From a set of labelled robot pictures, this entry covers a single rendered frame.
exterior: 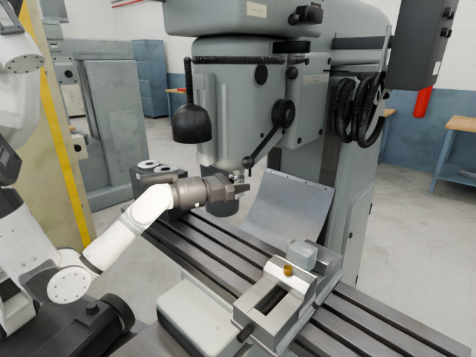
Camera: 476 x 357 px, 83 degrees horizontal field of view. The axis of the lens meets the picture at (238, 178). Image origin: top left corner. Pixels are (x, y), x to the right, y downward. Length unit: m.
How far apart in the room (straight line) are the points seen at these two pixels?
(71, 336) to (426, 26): 1.48
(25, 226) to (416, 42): 0.87
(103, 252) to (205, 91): 0.43
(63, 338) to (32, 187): 1.27
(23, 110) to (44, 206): 1.78
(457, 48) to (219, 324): 4.44
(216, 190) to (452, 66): 4.30
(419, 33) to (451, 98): 4.03
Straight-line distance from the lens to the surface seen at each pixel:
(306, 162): 1.08
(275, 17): 0.64
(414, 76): 0.75
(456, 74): 4.76
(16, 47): 0.64
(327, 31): 0.87
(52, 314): 1.54
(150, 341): 1.01
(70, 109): 9.09
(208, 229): 1.06
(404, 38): 0.76
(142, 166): 1.15
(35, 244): 0.67
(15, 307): 1.36
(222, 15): 0.58
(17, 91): 0.72
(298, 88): 0.75
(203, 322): 0.90
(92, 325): 1.36
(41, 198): 2.42
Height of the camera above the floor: 1.58
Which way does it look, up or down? 24 degrees down
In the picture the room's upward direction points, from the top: straight up
